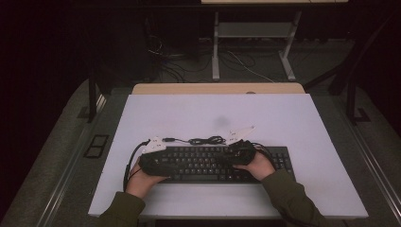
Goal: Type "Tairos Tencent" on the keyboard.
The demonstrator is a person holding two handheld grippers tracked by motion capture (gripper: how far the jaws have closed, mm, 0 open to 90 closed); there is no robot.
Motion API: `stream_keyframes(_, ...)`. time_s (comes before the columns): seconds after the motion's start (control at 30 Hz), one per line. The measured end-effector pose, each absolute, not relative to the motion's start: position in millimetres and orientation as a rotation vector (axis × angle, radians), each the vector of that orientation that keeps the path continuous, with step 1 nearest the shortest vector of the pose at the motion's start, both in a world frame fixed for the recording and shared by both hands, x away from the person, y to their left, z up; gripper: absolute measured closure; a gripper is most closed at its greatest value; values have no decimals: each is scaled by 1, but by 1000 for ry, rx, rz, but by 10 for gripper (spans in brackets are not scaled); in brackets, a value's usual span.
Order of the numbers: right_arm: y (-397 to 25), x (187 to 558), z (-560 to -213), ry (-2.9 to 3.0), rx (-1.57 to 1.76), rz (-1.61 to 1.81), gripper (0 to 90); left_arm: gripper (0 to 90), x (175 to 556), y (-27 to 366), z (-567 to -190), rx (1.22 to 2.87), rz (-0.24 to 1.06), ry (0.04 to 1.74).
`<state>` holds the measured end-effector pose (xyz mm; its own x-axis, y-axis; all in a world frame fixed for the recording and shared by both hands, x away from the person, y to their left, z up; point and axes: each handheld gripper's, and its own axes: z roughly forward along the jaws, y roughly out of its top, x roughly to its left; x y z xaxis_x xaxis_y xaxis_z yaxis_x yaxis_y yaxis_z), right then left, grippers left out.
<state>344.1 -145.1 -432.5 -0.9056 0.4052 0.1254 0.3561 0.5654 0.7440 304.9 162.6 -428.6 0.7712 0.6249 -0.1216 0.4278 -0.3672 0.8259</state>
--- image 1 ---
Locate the black upright stand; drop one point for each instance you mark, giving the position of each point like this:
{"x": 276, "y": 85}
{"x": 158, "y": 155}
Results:
{"x": 92, "y": 101}

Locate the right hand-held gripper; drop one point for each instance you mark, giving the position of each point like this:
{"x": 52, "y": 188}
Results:
{"x": 242, "y": 153}

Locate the wooden table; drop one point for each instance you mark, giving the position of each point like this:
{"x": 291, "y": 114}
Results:
{"x": 189, "y": 88}

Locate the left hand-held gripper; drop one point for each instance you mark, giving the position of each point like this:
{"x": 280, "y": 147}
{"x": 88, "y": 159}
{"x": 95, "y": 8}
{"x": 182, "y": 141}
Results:
{"x": 156, "y": 164}

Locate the black computer keyboard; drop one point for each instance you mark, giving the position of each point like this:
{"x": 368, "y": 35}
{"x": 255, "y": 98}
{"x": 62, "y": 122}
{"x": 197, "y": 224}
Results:
{"x": 201, "y": 164}

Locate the white board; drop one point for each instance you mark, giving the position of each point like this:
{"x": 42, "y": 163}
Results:
{"x": 220, "y": 110}

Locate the metal floor rail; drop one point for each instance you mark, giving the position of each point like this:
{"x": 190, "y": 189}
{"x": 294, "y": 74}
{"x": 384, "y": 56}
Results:
{"x": 372, "y": 157}
{"x": 67, "y": 176}

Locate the black slanted stand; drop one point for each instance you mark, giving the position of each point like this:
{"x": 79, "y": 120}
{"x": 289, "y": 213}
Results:
{"x": 351, "y": 104}

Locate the person's left hand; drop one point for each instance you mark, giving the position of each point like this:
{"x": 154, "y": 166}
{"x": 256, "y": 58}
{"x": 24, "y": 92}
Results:
{"x": 142, "y": 184}

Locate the grey metal stand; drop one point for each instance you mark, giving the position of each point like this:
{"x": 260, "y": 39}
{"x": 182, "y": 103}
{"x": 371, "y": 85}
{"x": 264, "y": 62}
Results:
{"x": 252, "y": 30}

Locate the person's right hand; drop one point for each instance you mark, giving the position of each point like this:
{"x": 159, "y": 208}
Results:
{"x": 260, "y": 167}

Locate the black floor socket plate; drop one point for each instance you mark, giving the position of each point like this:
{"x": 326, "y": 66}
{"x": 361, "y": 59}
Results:
{"x": 96, "y": 146}

